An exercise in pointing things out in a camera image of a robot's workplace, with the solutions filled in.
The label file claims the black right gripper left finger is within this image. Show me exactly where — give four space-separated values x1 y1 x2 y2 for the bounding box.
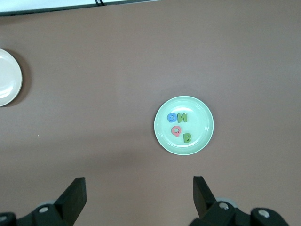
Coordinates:
0 177 87 226

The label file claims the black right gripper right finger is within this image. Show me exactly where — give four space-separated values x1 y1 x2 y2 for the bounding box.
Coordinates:
189 176 292 226

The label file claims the red capital letter Q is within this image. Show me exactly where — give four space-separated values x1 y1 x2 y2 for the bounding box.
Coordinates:
171 124 182 137

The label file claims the green plate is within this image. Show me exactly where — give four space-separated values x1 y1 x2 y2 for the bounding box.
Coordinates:
154 95 215 156

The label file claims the brown table cover mat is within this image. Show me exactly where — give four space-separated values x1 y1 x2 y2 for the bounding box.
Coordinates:
0 1 301 226

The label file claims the beige plate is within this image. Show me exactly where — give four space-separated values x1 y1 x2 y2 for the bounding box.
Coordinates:
0 48 24 108

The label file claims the white table edge strip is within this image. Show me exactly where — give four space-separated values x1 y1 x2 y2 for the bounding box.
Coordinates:
0 0 170 17

